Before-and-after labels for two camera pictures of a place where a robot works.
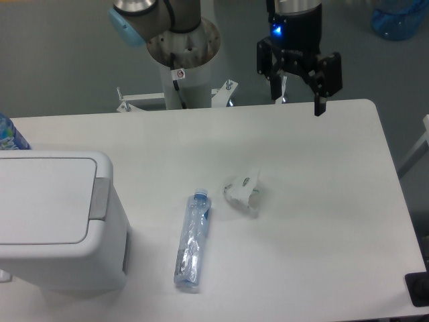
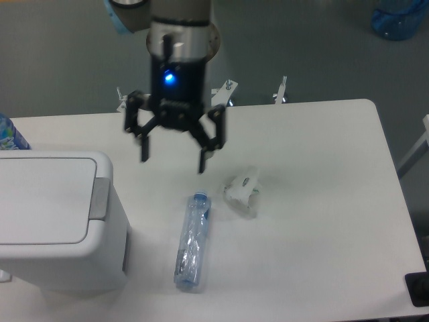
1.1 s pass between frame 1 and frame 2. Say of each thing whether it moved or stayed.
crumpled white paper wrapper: stayed
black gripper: moved
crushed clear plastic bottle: stayed
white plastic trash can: stayed
